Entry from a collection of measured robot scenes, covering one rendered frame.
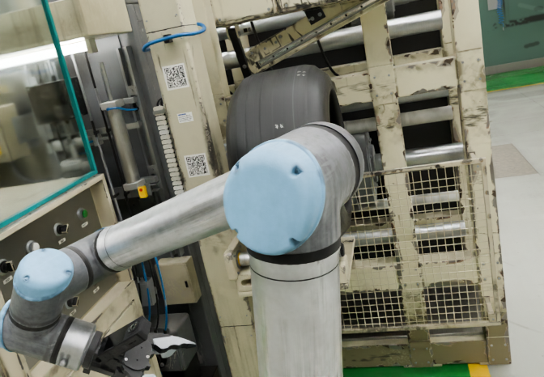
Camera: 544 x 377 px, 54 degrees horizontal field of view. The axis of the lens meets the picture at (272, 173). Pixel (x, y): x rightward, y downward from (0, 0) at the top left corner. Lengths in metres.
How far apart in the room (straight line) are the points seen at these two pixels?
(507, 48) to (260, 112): 9.73
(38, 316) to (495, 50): 10.44
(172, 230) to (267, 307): 0.30
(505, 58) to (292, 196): 10.58
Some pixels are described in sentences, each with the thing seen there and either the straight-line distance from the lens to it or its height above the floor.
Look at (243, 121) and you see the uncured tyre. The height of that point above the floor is 1.36.
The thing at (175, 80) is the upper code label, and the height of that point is 1.50.
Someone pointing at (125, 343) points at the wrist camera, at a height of 1.09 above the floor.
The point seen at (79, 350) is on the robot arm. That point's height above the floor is 1.10.
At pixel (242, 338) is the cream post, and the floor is 0.57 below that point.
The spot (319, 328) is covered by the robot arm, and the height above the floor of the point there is 1.24.
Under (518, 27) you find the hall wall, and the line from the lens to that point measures 11.09.
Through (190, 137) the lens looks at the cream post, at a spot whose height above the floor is 1.31.
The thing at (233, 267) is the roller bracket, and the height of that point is 0.90.
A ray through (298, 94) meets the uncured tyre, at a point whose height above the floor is 1.40.
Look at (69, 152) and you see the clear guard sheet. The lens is 1.66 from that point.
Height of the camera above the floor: 1.59
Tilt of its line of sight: 15 degrees down
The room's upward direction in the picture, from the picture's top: 12 degrees counter-clockwise
